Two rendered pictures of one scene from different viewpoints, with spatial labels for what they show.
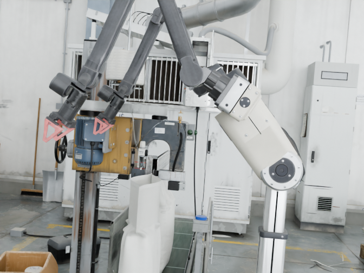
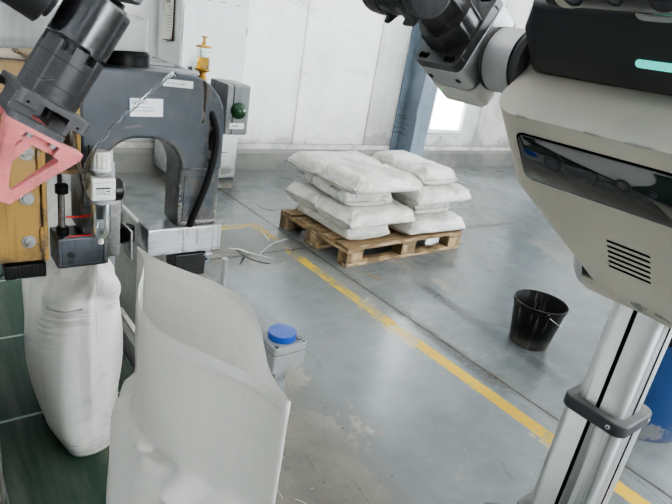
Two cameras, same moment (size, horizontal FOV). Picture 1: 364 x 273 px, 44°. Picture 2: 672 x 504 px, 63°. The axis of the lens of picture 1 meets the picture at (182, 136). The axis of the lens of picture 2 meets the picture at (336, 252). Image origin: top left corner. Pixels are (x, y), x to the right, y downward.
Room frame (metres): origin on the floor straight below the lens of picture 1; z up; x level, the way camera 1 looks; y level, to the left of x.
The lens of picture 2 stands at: (1.58, 0.52, 1.44)
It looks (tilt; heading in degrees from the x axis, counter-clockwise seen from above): 21 degrees down; 315
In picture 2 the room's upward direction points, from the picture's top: 9 degrees clockwise
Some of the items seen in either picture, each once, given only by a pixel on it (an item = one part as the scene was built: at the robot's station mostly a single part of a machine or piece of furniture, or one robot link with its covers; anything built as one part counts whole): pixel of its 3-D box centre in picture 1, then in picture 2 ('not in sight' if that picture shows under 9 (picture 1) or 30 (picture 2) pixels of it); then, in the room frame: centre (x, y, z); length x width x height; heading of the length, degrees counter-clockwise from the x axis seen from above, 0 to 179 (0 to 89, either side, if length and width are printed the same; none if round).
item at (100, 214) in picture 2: (141, 162); (100, 219); (2.43, 0.21, 1.11); 0.03 x 0.03 x 0.06
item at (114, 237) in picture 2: (149, 167); (110, 221); (2.50, 0.17, 1.07); 0.03 x 0.01 x 0.13; 85
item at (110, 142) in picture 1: (109, 136); not in sight; (2.43, 0.39, 1.23); 0.28 x 0.07 x 0.16; 175
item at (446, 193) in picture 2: not in sight; (426, 189); (4.10, -2.86, 0.44); 0.68 x 0.44 x 0.15; 85
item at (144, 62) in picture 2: (159, 117); (121, 57); (2.54, 0.13, 1.35); 0.09 x 0.09 x 0.03
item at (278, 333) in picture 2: (201, 218); (282, 335); (2.35, -0.13, 0.84); 0.06 x 0.06 x 0.02
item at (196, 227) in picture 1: (200, 224); (280, 348); (2.35, -0.13, 0.81); 0.08 x 0.08 x 0.06; 85
